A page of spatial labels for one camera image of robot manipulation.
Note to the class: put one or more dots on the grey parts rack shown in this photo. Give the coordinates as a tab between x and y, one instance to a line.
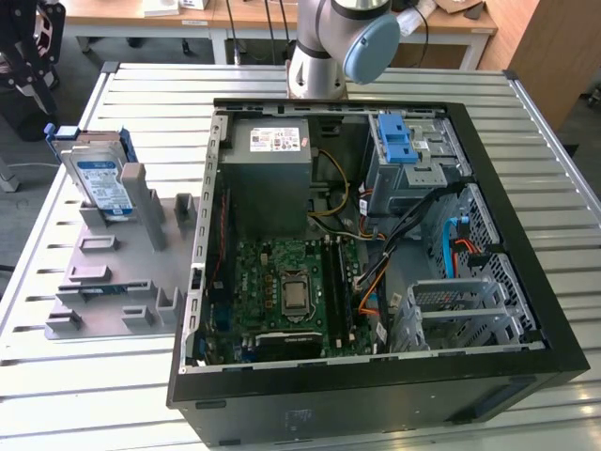
131	263

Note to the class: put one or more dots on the wooden desk white frame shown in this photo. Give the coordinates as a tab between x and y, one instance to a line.
117	19

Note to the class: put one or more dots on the black graphics card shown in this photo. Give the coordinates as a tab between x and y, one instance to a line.
288	345

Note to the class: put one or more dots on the white blue box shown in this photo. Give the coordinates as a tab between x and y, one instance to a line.
193	4

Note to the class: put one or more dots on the grey optical drive cage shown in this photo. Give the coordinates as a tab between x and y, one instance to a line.
425	176

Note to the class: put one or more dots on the grey metal stand foot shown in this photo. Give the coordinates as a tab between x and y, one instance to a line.
9	178

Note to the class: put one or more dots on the brown cardboard piece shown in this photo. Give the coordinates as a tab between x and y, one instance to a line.
460	7

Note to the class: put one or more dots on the black RAM slot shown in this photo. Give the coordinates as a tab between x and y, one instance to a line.
346	291
333	291

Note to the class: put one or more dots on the silver CPU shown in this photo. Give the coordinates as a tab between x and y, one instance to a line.
296	293

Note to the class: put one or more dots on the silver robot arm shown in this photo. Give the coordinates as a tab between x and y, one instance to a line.
314	70

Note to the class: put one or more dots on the blue plastic drive latch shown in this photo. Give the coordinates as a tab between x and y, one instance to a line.
396	141

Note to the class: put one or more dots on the silver disk bay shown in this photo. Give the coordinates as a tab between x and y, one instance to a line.
451	286

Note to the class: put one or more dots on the hard disk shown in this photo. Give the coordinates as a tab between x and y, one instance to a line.
101	183

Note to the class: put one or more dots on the CPU socket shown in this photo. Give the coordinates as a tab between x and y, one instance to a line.
298	317

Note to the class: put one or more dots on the white book stack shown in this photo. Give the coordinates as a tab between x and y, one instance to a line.
162	7

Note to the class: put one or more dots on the green motherboard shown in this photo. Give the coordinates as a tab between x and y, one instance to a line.
263	263

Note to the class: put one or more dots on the black open PC case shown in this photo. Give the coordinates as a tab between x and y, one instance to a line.
328	404

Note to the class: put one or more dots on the RAM stick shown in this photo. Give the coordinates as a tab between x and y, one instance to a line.
103	288

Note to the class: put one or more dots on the grey power supply unit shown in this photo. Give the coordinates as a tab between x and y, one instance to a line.
267	188

